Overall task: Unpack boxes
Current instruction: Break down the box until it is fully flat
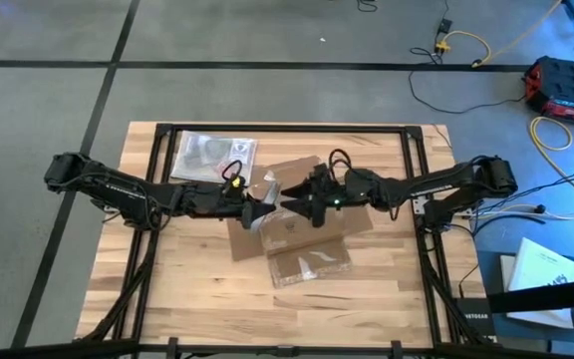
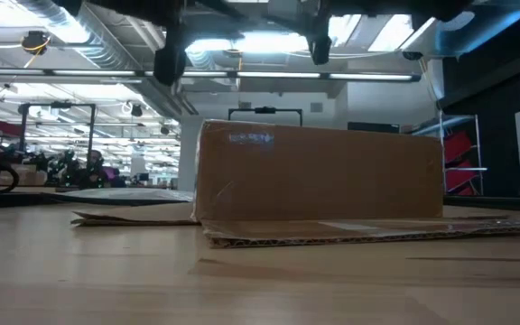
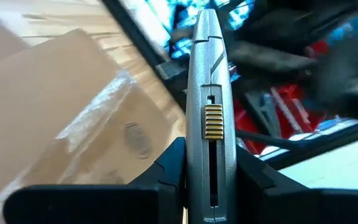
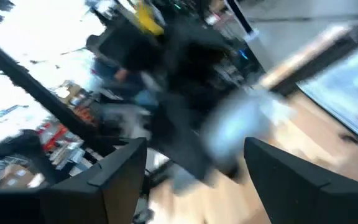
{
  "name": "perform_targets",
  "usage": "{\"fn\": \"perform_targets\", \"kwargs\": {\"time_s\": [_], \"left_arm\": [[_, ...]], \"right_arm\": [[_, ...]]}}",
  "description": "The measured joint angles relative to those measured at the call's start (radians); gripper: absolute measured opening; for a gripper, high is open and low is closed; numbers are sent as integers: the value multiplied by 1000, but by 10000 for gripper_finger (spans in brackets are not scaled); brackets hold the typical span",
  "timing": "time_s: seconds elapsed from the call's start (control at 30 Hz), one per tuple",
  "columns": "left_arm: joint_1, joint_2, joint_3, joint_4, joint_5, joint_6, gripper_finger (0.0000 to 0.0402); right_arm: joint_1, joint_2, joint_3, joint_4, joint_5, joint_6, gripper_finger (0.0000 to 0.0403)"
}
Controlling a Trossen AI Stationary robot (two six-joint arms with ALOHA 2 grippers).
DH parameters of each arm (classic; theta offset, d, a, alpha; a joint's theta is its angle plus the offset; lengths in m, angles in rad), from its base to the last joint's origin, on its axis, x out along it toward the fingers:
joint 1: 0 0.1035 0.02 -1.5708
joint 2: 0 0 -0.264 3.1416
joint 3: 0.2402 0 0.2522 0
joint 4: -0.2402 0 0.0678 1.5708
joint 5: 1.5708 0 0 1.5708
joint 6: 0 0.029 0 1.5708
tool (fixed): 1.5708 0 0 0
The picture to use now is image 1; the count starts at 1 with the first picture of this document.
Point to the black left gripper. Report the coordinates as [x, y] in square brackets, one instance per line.
[212, 202]

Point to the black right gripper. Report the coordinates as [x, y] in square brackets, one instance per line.
[352, 192]

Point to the taped brown cardboard box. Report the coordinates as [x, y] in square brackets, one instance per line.
[307, 232]
[287, 172]

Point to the clear bubble wrap bag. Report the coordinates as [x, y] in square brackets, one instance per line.
[192, 159]

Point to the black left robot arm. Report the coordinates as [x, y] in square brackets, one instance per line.
[117, 189]

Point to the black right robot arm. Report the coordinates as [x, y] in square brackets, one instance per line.
[441, 184]

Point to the crumpled clear tape piece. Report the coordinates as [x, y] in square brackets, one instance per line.
[268, 175]

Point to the white packet blue emblem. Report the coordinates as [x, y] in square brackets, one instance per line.
[241, 149]

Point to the black items clear bag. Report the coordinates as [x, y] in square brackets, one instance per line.
[207, 152]

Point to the black power adapter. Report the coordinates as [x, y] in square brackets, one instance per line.
[445, 26]

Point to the white booklet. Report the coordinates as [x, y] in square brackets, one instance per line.
[541, 269]

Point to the red black tool case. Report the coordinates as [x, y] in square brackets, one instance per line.
[566, 85]

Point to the black network switch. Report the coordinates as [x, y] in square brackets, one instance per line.
[476, 316]

